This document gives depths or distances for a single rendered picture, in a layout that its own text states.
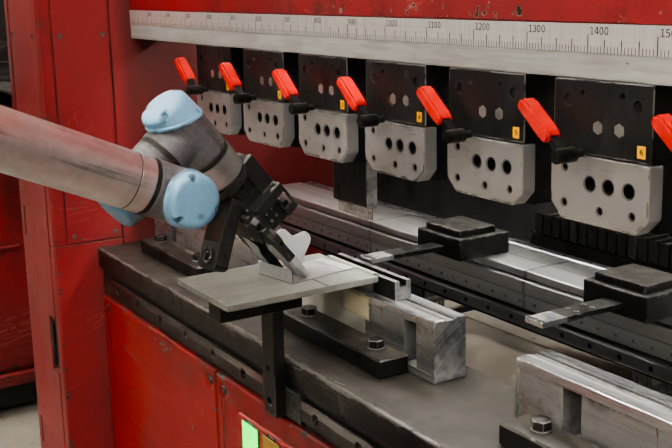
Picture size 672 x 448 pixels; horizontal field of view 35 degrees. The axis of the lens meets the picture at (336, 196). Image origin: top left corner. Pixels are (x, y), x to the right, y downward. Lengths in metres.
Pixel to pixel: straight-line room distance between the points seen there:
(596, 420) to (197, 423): 0.97
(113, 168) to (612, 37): 0.60
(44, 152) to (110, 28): 1.16
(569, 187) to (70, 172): 0.59
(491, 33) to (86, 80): 1.25
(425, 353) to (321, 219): 0.75
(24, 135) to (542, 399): 0.71
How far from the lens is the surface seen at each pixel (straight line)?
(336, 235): 2.21
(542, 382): 1.38
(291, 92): 1.71
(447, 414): 1.47
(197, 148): 1.49
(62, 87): 2.38
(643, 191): 1.18
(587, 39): 1.22
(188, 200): 1.33
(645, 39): 1.17
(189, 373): 2.07
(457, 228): 1.82
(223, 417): 1.96
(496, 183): 1.35
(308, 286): 1.61
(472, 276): 1.86
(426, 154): 1.47
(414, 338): 1.62
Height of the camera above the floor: 1.45
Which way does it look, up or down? 12 degrees down
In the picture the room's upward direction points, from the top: 1 degrees counter-clockwise
